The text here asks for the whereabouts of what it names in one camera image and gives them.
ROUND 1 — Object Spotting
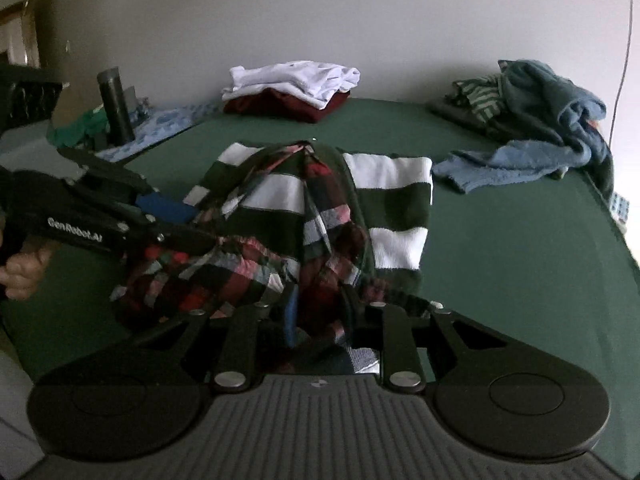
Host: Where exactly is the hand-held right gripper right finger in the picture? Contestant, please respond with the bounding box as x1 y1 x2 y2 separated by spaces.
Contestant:
344 284 507 392

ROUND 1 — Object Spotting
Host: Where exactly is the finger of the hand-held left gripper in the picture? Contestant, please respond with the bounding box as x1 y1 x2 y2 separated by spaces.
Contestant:
122 217 222 262
56 146 195 224

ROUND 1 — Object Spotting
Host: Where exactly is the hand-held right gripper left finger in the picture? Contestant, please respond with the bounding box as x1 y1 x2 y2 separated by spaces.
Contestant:
132 284 300 392

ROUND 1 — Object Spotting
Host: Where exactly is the red plaid shirt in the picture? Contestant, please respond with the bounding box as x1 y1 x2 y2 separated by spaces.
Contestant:
110 142 437 361

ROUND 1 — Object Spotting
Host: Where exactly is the green white striped shirt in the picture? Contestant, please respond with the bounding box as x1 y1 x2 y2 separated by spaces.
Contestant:
182 140 434 295

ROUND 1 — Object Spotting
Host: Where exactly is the folded white clothes stack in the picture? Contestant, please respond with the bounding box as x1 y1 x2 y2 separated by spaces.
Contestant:
221 60 362 110

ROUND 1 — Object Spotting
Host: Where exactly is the person's left hand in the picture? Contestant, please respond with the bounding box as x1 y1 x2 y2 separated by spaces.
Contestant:
0 246 54 302

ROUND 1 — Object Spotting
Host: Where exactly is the green cloth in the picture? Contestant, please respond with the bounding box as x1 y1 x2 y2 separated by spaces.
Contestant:
47 110 108 147

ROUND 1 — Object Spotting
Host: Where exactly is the blue patterned cloth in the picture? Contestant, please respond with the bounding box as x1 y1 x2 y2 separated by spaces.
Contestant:
606 192 632 233
92 102 221 163

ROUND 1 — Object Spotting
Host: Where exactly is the black cylindrical bottle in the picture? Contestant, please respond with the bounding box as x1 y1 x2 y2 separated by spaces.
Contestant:
96 66 137 146

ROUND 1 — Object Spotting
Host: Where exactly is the dark crate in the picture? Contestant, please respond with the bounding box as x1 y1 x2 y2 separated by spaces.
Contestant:
0 64 64 131

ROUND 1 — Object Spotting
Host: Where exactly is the folded maroon garment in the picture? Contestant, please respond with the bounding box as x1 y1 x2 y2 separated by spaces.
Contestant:
222 87 351 125

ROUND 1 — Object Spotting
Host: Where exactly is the dark grey garment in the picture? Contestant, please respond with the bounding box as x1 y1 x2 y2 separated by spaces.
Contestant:
427 99 501 137

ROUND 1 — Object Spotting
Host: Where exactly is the light blue towel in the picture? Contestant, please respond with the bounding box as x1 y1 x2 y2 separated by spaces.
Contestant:
431 137 608 195

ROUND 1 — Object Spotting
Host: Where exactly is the green striped garment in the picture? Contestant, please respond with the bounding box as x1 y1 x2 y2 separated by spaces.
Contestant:
447 74 511 126

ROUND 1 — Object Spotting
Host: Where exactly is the dark blue towel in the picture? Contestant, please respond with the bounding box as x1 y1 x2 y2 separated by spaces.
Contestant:
497 59 615 197

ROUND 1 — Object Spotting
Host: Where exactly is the wooden frame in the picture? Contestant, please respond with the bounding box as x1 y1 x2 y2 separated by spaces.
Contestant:
0 0 41 68

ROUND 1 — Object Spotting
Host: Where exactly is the thin wall cable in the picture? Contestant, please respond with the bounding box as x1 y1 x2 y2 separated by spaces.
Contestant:
607 0 632 152

